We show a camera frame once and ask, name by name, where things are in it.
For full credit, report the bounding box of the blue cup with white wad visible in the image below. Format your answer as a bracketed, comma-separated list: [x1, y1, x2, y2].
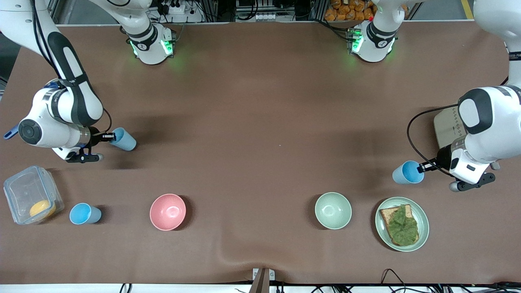
[109, 127, 137, 152]

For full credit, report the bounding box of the blue plastic cup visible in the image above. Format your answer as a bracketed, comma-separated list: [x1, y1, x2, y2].
[392, 160, 425, 185]
[69, 203, 102, 225]

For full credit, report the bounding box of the beige chrome toaster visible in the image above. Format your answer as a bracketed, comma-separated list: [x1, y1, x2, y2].
[433, 108, 502, 171]

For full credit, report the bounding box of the pale green plate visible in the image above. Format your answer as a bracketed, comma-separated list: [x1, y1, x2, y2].
[375, 197, 430, 252]

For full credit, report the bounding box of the clear plastic container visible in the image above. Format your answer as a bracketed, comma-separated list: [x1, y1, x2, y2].
[3, 165, 65, 225]

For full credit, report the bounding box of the orange round food piece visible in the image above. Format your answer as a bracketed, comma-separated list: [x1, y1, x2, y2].
[29, 199, 57, 219]

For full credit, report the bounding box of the bread slice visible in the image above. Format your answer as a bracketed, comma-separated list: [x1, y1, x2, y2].
[379, 205, 420, 247]

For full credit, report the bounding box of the green lettuce leaf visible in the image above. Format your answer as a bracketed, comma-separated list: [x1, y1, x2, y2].
[386, 205, 419, 246]

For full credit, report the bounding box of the pink bowl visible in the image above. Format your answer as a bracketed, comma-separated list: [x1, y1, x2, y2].
[149, 194, 187, 232]

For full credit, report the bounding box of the pale green bowl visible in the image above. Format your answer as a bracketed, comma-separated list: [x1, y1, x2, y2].
[315, 192, 352, 230]

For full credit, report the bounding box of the white power strip with plugs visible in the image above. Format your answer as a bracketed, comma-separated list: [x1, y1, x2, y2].
[160, 1, 188, 15]

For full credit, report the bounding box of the brown table cloth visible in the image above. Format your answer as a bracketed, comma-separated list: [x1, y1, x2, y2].
[0, 21, 521, 285]

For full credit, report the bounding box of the bag of orange buns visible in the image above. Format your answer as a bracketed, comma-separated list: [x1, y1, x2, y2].
[324, 0, 377, 22]

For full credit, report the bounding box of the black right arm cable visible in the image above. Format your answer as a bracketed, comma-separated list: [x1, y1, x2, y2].
[101, 107, 113, 135]

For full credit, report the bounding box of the black looped cable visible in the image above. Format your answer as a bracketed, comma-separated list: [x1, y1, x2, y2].
[380, 268, 408, 293]

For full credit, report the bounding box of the aluminium frame profile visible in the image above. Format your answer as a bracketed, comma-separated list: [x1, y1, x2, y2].
[47, 0, 63, 26]

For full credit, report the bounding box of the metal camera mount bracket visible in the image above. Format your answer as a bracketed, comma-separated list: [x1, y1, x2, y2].
[252, 267, 276, 293]

